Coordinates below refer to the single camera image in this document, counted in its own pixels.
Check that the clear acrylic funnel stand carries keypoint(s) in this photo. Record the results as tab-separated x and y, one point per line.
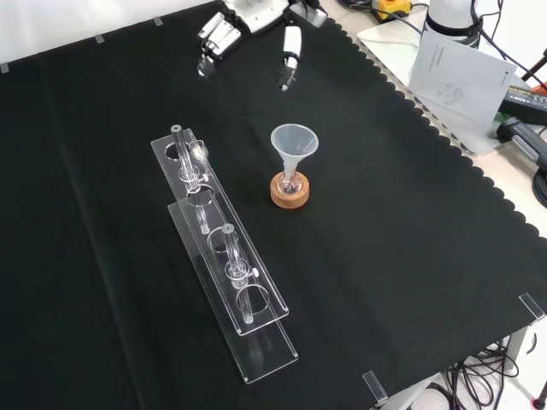
239	273

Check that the white paper booklet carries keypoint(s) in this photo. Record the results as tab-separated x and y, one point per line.
461	77

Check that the clear cloth clamp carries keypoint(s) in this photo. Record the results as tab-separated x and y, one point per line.
532	305
375	386

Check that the black tripod leg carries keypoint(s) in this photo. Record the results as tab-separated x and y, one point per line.
536	68

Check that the black power adapter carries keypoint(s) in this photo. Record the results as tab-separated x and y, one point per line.
525	100

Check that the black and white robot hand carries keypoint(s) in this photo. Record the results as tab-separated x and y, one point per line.
260	17

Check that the small glass round-bottom flask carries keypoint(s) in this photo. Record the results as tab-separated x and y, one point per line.
289	184

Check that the pale board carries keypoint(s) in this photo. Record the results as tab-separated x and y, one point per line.
384	47

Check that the black cloth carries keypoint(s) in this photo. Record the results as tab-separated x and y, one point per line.
384	222

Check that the yellow stop button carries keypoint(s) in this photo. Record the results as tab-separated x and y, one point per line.
391	6

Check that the translucent plastic funnel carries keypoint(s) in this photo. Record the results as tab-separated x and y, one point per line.
294	143

